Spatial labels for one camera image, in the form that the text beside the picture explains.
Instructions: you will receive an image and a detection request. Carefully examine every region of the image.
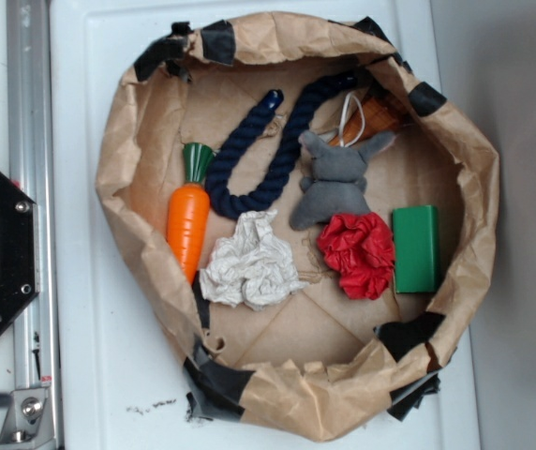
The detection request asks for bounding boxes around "crumpled white paper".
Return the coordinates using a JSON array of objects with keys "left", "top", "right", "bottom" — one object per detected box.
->
[{"left": 200, "top": 210, "right": 308, "bottom": 311}]

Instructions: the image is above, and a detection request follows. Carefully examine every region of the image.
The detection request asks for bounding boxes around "crumpled red paper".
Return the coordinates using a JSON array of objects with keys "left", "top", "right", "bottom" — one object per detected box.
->
[{"left": 317, "top": 213, "right": 395, "bottom": 300}]

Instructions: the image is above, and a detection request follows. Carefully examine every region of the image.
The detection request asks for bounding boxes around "grey plush rabbit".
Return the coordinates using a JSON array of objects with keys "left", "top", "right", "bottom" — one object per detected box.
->
[{"left": 290, "top": 130, "right": 395, "bottom": 231}]

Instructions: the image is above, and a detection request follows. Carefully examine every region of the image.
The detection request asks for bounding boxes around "orange toy carrot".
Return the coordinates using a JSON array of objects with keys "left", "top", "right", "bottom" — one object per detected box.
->
[{"left": 166, "top": 142, "right": 215, "bottom": 284}]

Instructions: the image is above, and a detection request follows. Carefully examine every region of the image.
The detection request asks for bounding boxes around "green rectangular block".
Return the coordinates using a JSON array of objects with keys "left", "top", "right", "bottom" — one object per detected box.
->
[{"left": 392, "top": 205, "right": 440, "bottom": 293}]

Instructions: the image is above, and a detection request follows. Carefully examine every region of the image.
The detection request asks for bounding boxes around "brown paper bag container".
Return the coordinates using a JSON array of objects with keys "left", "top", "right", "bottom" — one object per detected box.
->
[{"left": 96, "top": 12, "right": 499, "bottom": 442}]

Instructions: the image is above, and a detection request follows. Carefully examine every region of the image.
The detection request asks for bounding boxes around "orange waffle cone toy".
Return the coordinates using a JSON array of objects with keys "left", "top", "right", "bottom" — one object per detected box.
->
[{"left": 328, "top": 93, "right": 409, "bottom": 147}]

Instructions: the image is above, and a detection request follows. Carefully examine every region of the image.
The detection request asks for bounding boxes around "white tray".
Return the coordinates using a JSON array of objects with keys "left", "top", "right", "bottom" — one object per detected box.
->
[{"left": 48, "top": 0, "right": 482, "bottom": 450}]

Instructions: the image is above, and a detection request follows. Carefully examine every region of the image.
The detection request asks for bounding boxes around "dark blue rope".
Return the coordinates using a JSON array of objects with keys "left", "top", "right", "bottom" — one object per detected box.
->
[{"left": 204, "top": 70, "right": 359, "bottom": 221}]

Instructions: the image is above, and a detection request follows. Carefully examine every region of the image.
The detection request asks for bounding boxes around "white string loop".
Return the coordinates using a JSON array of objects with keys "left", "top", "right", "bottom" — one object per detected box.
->
[{"left": 337, "top": 91, "right": 366, "bottom": 148}]

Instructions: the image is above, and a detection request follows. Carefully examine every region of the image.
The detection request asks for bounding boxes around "aluminium rail profile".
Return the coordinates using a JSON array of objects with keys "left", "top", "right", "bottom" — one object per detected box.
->
[{"left": 7, "top": 1, "right": 65, "bottom": 449}]

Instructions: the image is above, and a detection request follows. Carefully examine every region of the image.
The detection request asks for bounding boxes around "metal corner bracket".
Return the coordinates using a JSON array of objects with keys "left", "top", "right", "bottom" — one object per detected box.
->
[{"left": 0, "top": 387, "right": 54, "bottom": 449}]

